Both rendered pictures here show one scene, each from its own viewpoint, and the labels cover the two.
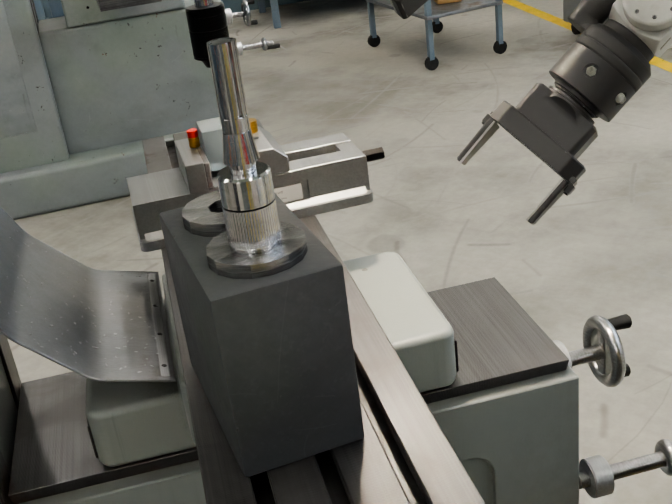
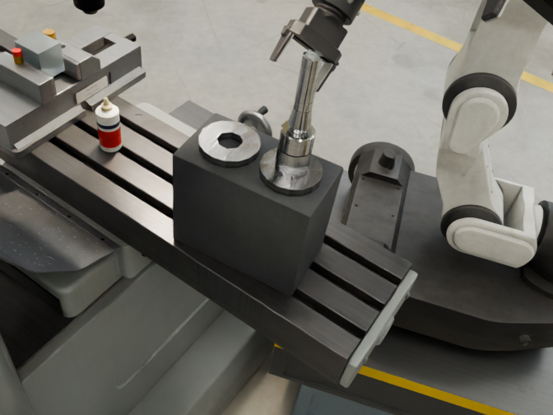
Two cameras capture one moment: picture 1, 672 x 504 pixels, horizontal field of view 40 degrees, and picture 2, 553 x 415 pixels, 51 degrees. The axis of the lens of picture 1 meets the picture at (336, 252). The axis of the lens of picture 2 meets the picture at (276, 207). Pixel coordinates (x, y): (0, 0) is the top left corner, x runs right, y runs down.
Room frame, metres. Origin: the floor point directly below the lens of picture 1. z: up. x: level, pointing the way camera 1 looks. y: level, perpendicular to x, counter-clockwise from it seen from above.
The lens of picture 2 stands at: (0.39, 0.56, 1.68)
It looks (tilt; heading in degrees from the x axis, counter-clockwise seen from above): 46 degrees down; 307
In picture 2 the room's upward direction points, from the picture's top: 10 degrees clockwise
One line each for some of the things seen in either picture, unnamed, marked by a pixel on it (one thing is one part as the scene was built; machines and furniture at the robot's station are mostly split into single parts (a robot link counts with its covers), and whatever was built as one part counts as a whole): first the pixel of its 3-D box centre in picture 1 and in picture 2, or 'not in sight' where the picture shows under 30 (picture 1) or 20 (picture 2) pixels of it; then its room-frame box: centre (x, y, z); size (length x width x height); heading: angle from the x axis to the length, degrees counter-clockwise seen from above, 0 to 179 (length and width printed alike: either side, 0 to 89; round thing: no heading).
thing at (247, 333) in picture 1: (257, 315); (253, 202); (0.80, 0.08, 1.03); 0.22 x 0.12 x 0.20; 18
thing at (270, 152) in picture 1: (259, 149); (65, 54); (1.32, 0.09, 1.02); 0.12 x 0.06 x 0.04; 13
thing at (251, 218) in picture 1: (250, 212); (294, 151); (0.76, 0.07, 1.16); 0.05 x 0.05 x 0.06
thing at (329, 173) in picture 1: (246, 175); (57, 75); (1.31, 0.12, 0.98); 0.35 x 0.15 x 0.11; 103
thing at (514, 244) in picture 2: not in sight; (490, 217); (0.61, -0.60, 0.68); 0.21 x 0.20 x 0.13; 29
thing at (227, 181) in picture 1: (244, 175); (298, 132); (0.76, 0.07, 1.19); 0.05 x 0.05 x 0.01
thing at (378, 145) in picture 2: not in sight; (381, 171); (0.98, -0.70, 0.50); 0.20 x 0.05 x 0.20; 29
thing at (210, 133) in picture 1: (219, 143); (39, 56); (1.31, 0.15, 1.04); 0.06 x 0.05 x 0.06; 13
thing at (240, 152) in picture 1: (232, 107); (304, 94); (0.76, 0.07, 1.25); 0.03 x 0.03 x 0.11
